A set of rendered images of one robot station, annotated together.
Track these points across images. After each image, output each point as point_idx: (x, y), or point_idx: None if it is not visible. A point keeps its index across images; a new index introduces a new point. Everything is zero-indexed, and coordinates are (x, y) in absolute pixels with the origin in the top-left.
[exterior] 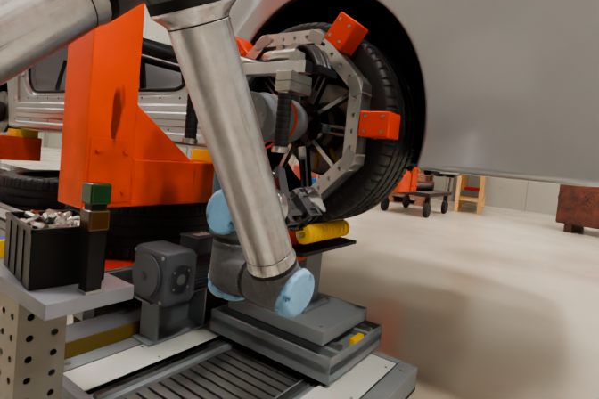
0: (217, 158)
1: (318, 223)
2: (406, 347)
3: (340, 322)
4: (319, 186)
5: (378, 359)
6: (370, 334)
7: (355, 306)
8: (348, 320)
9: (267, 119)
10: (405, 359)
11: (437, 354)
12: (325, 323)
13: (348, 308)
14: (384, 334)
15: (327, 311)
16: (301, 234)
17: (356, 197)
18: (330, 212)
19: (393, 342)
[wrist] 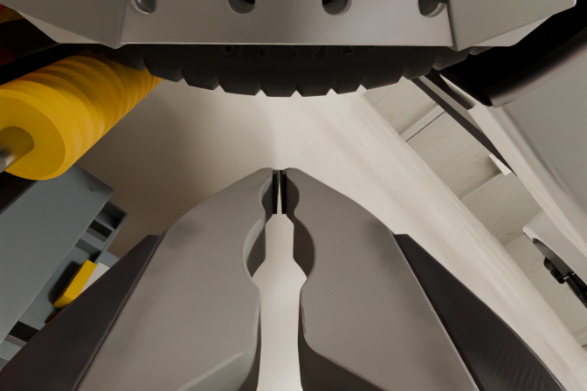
0: None
1: (108, 78)
2: (134, 193)
3: (51, 272)
4: None
5: (101, 272)
6: (107, 249)
7: (90, 188)
8: (73, 245)
9: None
10: (131, 222)
11: (172, 209)
12: (8, 289)
13: (73, 196)
14: (104, 157)
15: (17, 214)
16: (13, 159)
17: (318, 92)
18: (183, 70)
19: (116, 179)
